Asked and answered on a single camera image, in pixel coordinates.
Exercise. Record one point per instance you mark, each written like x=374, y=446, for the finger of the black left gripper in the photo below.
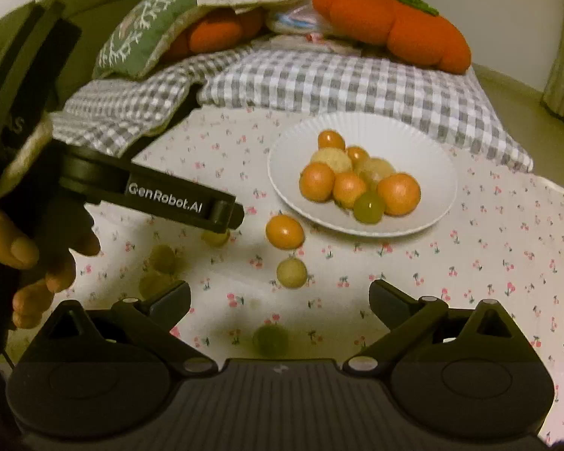
x=180, y=200

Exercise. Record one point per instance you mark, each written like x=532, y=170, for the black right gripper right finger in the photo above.
x=409, y=322

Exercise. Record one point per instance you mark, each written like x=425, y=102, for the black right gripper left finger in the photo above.
x=148, y=324

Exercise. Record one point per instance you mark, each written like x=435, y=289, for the green fruit bottom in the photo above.
x=368, y=208

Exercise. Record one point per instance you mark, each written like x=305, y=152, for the orange fruit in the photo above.
x=328, y=138
x=356, y=154
x=347, y=188
x=316, y=182

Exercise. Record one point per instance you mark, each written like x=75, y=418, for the person's left hand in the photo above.
x=32, y=299

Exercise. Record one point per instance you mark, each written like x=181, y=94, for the pale yellow fruit on sheet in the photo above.
x=213, y=239

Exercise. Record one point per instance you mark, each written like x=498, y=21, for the yellow fruit in shadow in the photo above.
x=162, y=258

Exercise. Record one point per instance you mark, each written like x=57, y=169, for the grey gingham pillow left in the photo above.
x=110, y=115

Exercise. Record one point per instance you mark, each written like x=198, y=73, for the grey gingham pillow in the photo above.
x=110, y=115
x=451, y=108

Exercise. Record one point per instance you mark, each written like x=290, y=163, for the orange tomato on sheet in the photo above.
x=285, y=232

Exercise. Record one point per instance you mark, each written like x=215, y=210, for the yellow fruit by right finger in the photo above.
x=292, y=273

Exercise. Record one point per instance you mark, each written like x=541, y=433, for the orange fruit plate right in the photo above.
x=400, y=194

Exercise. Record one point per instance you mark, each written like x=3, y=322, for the cherry print bed sheet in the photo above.
x=502, y=239

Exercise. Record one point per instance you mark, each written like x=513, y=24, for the orange fruit in plate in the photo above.
x=347, y=188

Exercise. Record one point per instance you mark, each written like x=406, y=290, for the yellow fruit behind in plate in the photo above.
x=373, y=170

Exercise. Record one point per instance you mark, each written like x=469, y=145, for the green patterned cushion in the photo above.
x=143, y=36

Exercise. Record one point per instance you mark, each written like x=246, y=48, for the grey gingham pillow right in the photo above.
x=451, y=108

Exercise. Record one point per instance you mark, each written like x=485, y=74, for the white ribbed plate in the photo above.
x=405, y=148

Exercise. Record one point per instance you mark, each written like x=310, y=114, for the orange plush under cushion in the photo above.
x=220, y=30

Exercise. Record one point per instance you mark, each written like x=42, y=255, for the stack of papers and bags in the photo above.
x=296, y=26

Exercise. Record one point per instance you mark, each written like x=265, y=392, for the orange carrot plush large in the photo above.
x=410, y=30

